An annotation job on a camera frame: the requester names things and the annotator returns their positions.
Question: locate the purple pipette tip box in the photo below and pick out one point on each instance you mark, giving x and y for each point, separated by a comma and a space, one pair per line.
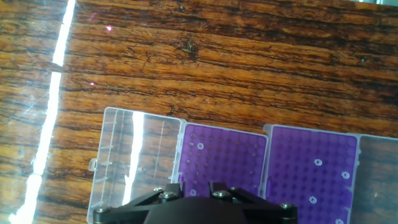
230, 161
295, 149

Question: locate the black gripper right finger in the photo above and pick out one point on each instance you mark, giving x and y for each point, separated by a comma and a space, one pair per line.
264, 207

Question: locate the brown wooden board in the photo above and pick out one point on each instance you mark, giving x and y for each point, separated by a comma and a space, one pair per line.
217, 62

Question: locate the clear small pipette tip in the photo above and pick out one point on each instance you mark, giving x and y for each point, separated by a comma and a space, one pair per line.
192, 192
312, 199
200, 146
345, 175
317, 162
339, 221

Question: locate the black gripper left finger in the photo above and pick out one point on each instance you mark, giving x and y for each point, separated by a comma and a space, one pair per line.
130, 208

